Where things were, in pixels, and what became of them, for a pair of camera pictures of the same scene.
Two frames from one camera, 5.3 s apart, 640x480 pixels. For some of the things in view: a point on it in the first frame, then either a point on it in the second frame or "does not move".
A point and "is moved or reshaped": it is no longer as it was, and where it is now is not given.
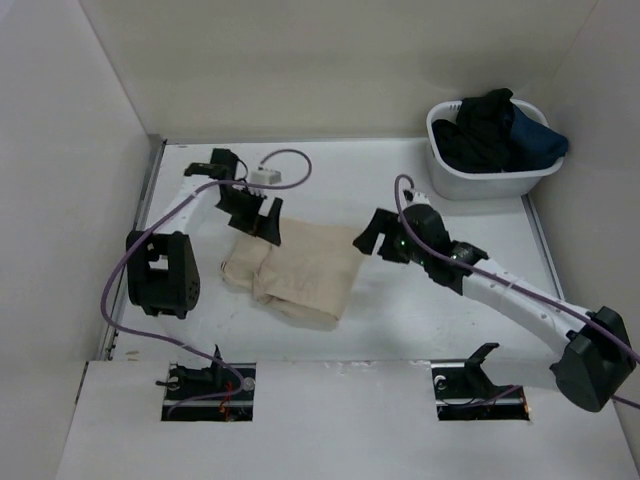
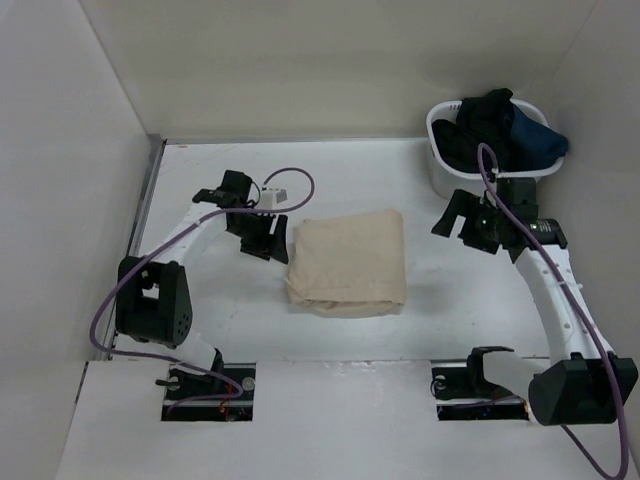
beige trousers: [311, 274] is moved or reshaped
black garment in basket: [478, 140] does not move
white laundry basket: [450, 182] does not move
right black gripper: [382, 222] to [467, 206]
